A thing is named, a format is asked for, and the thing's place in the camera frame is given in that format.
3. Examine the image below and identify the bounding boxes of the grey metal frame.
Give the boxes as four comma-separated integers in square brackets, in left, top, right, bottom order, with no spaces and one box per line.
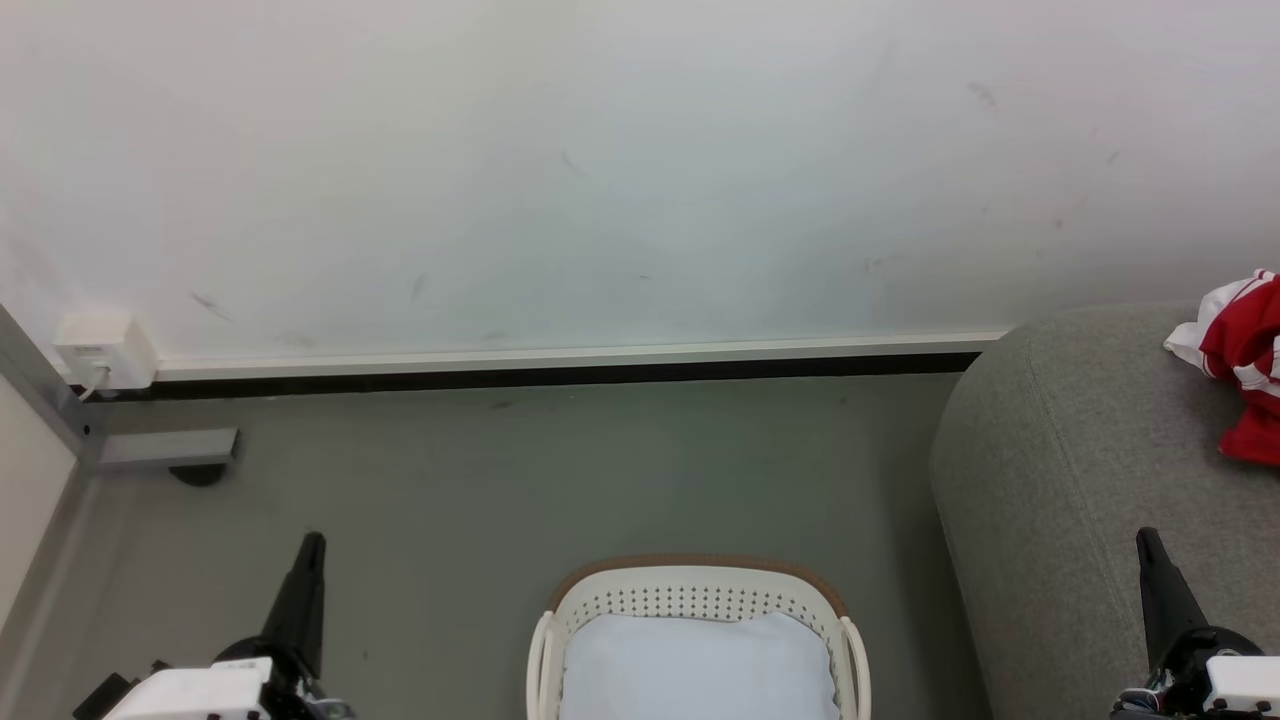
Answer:
[0,303,241,720]

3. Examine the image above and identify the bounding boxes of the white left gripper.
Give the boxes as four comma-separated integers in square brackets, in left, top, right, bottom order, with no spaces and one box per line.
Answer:
[100,532,357,720]

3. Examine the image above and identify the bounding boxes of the white partition panel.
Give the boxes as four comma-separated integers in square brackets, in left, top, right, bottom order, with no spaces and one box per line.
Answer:
[0,375,81,633]

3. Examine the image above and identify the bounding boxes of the grey fabric sofa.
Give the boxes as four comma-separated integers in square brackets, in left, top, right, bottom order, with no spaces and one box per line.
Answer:
[930,303,1280,720]

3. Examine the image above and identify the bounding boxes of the white plastic laundry basket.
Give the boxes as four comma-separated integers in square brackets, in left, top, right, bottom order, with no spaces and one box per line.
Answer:
[527,555,872,720]

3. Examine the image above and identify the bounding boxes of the red white striped jersey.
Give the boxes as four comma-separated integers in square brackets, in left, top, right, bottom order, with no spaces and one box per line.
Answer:
[1163,268,1280,467]

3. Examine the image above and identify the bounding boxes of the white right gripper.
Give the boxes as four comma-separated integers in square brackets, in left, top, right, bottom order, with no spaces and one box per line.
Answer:
[1110,527,1280,720]

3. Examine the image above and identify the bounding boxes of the white wall socket box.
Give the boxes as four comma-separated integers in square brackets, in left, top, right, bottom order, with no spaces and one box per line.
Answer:
[53,315,159,391]

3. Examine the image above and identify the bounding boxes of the white and black baseboard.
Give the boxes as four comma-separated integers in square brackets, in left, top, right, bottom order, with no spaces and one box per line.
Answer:
[60,330,1011,403]

